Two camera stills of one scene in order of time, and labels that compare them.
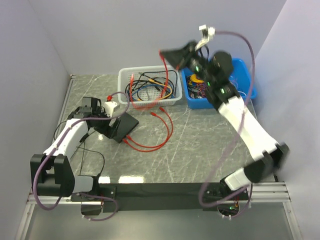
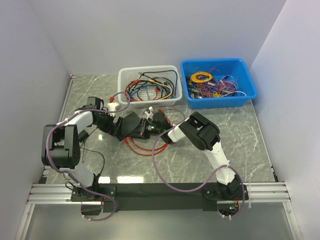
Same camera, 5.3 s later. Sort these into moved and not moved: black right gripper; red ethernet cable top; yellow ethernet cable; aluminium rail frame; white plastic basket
Moved: black right gripper; red ethernet cable top
Not moved: aluminium rail frame; yellow ethernet cable; white plastic basket
